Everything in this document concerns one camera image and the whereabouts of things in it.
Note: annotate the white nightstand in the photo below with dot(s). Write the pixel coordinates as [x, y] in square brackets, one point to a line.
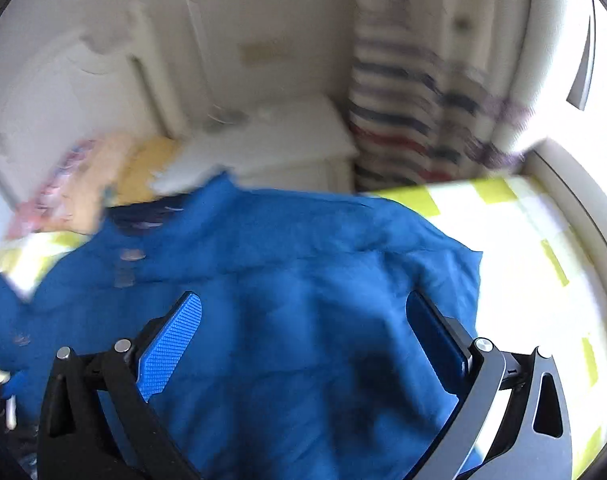
[283, 135]

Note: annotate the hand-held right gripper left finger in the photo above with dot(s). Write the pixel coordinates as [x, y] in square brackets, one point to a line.
[171, 340]

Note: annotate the peach pillow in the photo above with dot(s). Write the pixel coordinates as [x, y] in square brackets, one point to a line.
[95, 185]

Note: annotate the wall socket plate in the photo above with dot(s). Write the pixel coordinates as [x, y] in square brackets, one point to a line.
[258, 53]

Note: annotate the yellow checked blanket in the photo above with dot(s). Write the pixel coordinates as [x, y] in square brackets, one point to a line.
[523, 260]

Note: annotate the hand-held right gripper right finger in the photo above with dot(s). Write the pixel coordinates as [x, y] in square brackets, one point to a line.
[433, 330]

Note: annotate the striped printed curtain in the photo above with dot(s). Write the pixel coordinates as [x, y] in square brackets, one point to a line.
[393, 100]

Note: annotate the yellow pillow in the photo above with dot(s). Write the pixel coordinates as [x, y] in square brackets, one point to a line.
[143, 165]

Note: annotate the blue padded jacket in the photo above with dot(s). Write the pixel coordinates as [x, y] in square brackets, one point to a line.
[293, 285]

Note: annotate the white wooden headboard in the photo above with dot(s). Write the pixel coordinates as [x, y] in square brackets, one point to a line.
[58, 100]

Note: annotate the colourful patterned pillow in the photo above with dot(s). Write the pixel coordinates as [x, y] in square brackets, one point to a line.
[58, 185]

